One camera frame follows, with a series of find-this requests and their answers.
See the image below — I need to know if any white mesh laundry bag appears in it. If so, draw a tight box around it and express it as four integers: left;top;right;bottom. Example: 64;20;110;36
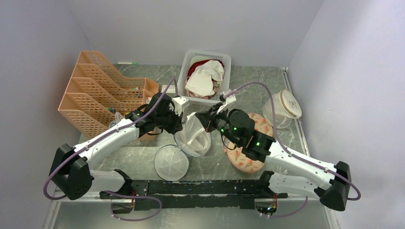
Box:
154;112;212;181

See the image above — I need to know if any white bra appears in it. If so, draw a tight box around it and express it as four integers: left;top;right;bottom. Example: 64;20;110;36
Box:
184;62;225;99

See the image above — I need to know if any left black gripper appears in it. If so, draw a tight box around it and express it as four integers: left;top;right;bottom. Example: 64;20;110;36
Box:
156;106;184;135

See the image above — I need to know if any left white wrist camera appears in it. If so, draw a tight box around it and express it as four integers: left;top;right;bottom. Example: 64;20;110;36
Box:
172;96;190;116

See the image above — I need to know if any aluminium frame rail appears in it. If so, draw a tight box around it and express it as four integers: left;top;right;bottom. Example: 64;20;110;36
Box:
280;67;340;229

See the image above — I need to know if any green white marker pen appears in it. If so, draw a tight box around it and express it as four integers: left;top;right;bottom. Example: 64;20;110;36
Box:
117;62;138;65

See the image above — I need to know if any white plastic basket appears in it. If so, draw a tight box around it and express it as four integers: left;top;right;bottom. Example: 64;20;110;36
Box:
177;50;232;106

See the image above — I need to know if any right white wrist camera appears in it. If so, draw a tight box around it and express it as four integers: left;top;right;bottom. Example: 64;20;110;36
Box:
217;89;236;114

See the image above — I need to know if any small beige mesh bag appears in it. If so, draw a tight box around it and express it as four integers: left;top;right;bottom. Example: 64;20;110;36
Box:
262;89;302;129

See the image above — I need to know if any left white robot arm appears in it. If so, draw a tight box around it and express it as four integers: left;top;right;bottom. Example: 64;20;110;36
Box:
43;93;189;200

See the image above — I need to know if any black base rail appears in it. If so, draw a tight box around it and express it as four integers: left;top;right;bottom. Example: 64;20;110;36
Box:
99;179;287;211

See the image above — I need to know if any small white cardboard box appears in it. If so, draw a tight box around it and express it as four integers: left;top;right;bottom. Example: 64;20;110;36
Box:
161;84;176;94

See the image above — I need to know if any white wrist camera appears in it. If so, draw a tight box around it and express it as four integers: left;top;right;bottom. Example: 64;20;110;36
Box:
172;96;190;116
217;89;236;114

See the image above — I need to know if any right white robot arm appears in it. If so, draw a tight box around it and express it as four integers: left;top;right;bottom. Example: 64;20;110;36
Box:
188;109;352;211

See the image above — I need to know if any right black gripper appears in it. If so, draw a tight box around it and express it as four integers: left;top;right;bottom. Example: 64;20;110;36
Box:
196;102;242;146

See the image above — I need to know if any red bra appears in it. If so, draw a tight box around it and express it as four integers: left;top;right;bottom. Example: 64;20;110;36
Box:
187;59;225;79

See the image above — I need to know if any orange plastic file organizer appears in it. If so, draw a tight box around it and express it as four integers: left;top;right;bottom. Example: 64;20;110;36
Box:
58;51;159;138

